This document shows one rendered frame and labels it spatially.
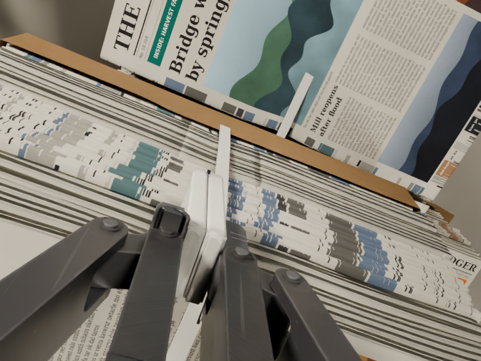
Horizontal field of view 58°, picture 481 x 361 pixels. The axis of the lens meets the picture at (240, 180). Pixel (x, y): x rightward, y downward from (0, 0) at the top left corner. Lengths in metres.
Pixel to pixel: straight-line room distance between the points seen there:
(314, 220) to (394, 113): 0.19
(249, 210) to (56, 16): 1.12
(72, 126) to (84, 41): 1.03
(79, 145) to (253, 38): 0.21
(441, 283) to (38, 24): 1.21
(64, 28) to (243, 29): 0.95
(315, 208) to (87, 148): 0.16
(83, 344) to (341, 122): 0.31
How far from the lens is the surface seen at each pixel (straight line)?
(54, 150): 0.26
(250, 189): 0.29
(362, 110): 0.45
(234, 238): 0.17
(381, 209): 0.37
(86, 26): 1.31
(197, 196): 0.18
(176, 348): 0.23
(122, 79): 0.39
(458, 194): 1.54
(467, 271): 0.89
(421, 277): 0.32
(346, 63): 0.43
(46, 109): 0.30
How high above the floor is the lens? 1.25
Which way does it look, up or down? 67 degrees down
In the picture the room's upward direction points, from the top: 179 degrees clockwise
